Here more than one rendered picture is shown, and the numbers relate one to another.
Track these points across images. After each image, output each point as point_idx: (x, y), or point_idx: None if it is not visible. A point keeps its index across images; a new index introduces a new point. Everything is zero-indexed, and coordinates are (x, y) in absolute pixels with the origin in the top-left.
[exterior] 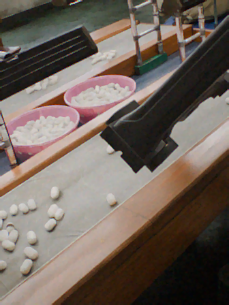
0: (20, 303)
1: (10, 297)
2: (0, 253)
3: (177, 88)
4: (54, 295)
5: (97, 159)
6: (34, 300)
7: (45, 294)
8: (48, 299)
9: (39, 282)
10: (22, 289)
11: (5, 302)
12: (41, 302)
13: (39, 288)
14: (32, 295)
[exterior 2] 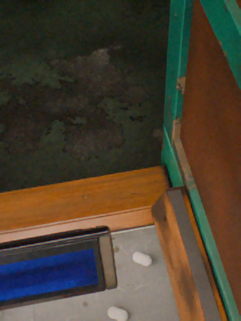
0: (31, 210)
1: (35, 222)
2: (8, 312)
3: None
4: (1, 198)
5: None
6: (19, 205)
7: (6, 204)
8: (8, 198)
9: (1, 221)
10: (20, 225)
11: (41, 221)
12: (14, 198)
13: (6, 214)
14: (16, 211)
